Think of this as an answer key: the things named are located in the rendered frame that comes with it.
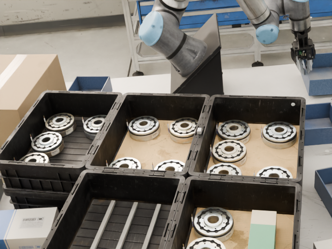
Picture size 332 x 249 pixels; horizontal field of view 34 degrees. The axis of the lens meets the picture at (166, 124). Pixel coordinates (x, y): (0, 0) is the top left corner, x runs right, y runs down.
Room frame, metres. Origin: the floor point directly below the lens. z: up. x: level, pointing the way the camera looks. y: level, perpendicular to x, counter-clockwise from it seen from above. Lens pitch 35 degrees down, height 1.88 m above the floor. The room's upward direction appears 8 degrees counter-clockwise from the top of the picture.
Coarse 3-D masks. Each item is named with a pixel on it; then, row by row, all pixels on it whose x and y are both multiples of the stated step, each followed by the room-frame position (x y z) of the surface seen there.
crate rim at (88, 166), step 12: (156, 96) 1.53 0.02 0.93; (168, 96) 1.51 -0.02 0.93; (180, 96) 1.50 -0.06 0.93; (192, 96) 1.49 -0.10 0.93; (204, 96) 1.48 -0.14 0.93; (120, 108) 1.48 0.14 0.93; (96, 144) 1.30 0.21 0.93; (192, 144) 1.23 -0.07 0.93; (192, 156) 1.18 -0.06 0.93; (96, 168) 1.19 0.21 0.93; (108, 168) 1.18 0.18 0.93; (120, 168) 1.17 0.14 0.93; (132, 168) 1.17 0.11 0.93
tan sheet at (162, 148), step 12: (168, 132) 1.45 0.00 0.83; (132, 144) 1.41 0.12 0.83; (144, 144) 1.40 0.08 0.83; (156, 144) 1.39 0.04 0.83; (168, 144) 1.38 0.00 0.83; (180, 144) 1.37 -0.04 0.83; (120, 156) 1.36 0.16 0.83; (132, 156) 1.35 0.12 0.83; (144, 156) 1.34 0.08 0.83; (156, 156) 1.33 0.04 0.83; (168, 156) 1.32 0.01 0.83; (180, 156) 1.31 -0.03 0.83; (144, 168) 1.28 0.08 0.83
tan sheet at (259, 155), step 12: (252, 132) 1.38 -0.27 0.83; (252, 144) 1.32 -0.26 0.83; (264, 144) 1.31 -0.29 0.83; (252, 156) 1.26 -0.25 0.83; (264, 156) 1.25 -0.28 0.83; (276, 156) 1.25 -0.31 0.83; (288, 156) 1.24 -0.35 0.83; (240, 168) 1.21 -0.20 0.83; (252, 168) 1.21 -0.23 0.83; (288, 168) 1.18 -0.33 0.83
